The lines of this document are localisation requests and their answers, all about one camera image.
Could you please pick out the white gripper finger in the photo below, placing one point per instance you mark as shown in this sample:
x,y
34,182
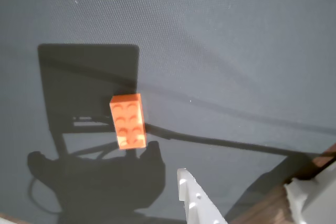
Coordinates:
x,y
195,203

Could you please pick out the orange lego block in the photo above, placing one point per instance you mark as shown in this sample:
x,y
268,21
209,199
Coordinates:
x,y
128,121

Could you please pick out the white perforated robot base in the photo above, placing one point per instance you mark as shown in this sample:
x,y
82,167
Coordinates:
x,y
320,200

